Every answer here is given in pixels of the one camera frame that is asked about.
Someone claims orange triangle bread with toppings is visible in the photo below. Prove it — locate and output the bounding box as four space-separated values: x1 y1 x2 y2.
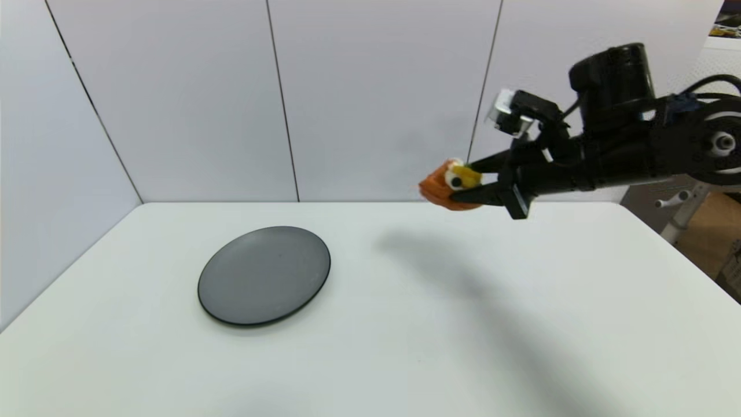
419 159 484 211

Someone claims white side table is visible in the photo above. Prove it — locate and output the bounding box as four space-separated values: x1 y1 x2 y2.
660 181 711 244

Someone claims brown cardboard box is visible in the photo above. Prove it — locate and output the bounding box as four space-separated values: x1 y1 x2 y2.
674 191 741 280

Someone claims white pegboard panel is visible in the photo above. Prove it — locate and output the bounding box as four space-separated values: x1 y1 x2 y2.
698 38 741 93

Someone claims dark grey equipment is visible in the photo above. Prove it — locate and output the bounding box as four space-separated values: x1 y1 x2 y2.
717 240 741 303

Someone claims dark yellow clutter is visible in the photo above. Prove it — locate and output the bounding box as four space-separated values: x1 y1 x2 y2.
707 0 741 39

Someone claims dark grey round plate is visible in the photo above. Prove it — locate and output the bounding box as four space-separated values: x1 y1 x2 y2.
197 226 332 327

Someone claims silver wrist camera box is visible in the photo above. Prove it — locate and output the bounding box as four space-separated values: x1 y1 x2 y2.
485 89 563 140

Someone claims white crank handle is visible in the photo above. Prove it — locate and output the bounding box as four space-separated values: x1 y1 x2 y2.
655 193 693 210

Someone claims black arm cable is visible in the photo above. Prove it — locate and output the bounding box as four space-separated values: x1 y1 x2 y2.
680 74 741 99

